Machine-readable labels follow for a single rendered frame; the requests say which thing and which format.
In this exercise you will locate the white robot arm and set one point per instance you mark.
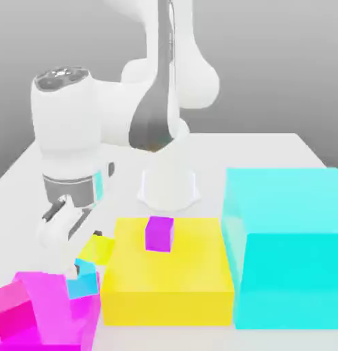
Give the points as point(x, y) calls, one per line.
point(67, 118)

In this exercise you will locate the large cyan box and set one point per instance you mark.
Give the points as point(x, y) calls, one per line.
point(289, 246)

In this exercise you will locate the small purple cube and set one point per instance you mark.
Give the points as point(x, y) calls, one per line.
point(159, 235)

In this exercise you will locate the large magenta box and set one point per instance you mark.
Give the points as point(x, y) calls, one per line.
point(56, 315)

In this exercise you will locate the small yellow cube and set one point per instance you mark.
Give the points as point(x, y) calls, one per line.
point(98, 251)

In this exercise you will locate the small blue cube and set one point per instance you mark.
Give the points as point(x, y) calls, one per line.
point(85, 283)

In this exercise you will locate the large yellow box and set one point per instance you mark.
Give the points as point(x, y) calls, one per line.
point(168, 277)

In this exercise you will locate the small pink cube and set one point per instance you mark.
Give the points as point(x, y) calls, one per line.
point(15, 318)

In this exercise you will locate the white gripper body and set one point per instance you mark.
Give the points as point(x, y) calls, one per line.
point(57, 233)

